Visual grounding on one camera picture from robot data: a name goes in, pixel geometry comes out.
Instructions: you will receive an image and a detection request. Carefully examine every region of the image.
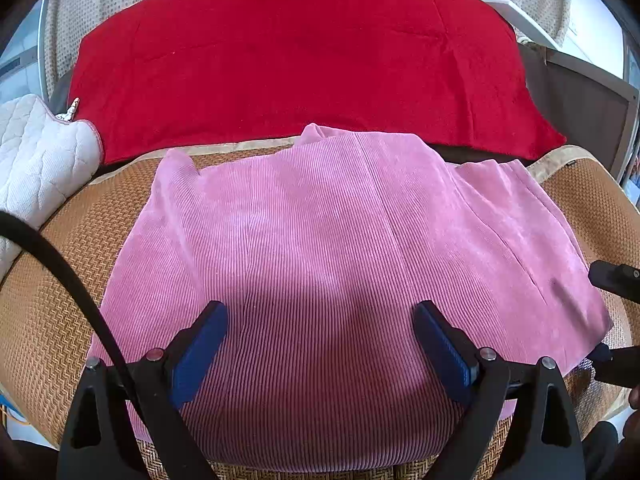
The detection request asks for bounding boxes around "black cable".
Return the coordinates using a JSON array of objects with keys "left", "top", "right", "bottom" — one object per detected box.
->
[{"left": 0, "top": 210, "right": 147, "bottom": 411}]

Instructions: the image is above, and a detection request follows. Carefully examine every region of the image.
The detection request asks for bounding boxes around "red blanket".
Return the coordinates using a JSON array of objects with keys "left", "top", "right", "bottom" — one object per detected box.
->
[{"left": 70, "top": 0, "right": 565, "bottom": 165}]

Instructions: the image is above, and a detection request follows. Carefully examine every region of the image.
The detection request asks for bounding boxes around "dark bedside cabinet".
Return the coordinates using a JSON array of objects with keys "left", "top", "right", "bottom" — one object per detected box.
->
[{"left": 518, "top": 42, "right": 639, "bottom": 182}]

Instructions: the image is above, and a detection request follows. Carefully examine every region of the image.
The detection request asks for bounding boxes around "pink corduroy jacket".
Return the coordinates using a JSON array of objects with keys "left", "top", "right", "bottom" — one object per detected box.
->
[{"left": 101, "top": 125, "right": 612, "bottom": 472}]

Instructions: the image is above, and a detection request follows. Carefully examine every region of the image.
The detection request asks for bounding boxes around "white quilted pillow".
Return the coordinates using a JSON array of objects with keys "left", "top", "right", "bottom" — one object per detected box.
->
[{"left": 0, "top": 93, "right": 106, "bottom": 281}]

